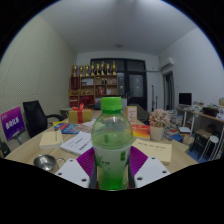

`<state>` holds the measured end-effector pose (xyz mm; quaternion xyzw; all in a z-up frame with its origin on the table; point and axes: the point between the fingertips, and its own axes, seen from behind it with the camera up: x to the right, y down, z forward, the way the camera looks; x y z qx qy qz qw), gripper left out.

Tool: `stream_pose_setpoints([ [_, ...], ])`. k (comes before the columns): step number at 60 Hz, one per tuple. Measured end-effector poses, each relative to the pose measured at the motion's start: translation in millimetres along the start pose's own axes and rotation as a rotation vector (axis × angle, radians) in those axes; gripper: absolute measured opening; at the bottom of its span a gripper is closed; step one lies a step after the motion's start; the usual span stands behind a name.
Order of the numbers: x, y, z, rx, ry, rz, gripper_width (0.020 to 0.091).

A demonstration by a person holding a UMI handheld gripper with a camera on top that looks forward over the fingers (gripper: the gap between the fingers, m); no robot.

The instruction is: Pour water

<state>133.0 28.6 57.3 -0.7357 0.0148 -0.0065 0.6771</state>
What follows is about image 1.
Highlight white round stool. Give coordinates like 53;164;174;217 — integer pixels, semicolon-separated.
199;134;221;161

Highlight yellow gift box red ribbon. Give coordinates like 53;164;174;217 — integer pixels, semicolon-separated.
68;103;93;125

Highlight thick cream book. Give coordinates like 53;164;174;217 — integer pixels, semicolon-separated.
38;129;64;150

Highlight computer monitor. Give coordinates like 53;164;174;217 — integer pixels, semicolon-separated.
178;92;193;108

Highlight wooden shelf unit with trophies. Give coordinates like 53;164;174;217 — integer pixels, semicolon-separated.
68;60;119;108

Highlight pile of stacked books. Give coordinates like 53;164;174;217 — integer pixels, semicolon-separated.
165;109;193;143

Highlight white wall air conditioner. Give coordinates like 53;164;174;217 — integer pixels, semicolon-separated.
159;56;175;70

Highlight orange yellow book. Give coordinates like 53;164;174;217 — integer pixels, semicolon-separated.
130;124;152;140

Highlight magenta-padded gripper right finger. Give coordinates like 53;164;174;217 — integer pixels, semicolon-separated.
128;145;172;189

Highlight orange standing card box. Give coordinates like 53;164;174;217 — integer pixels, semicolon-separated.
125;105;138;125

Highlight flat cream yellow book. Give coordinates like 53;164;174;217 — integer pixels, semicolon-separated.
132;138;173;166

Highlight grey mesh office chair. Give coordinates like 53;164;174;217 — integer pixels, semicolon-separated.
0;139;11;158

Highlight black office chair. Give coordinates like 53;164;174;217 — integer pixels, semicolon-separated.
22;99;65;139

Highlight cluttered side desk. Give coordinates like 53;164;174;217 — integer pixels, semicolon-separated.
174;98;224;158

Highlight white booklet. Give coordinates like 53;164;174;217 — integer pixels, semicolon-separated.
59;130;94;157

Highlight blue printed book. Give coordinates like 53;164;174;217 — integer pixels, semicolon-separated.
53;122;81;135

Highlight black framed glass door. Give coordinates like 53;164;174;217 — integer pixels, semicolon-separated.
90;58;148;111

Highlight small steel cup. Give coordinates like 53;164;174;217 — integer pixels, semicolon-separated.
33;153;67;173

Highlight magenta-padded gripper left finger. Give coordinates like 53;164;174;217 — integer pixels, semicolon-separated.
54;147;98;189

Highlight green drink bottle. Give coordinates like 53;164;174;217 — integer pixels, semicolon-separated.
90;96;135;191

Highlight pink flowers in white pot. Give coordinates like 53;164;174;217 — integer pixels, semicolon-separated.
148;108;172;142

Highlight purple sign board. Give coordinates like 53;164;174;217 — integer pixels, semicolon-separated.
0;106;27;142

